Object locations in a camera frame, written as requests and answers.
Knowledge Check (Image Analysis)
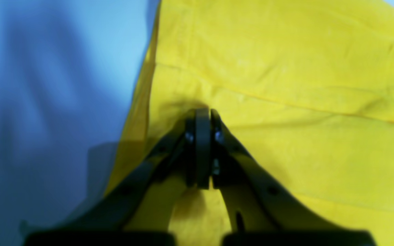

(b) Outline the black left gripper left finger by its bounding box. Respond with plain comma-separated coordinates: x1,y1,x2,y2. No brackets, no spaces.
24,109,211,246

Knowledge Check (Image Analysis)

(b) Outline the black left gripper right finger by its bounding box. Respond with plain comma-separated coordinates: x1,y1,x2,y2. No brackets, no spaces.
211,109,376,246

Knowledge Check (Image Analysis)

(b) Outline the orange yellow T-shirt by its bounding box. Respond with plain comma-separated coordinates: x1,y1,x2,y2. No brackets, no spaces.
106,0,394,246

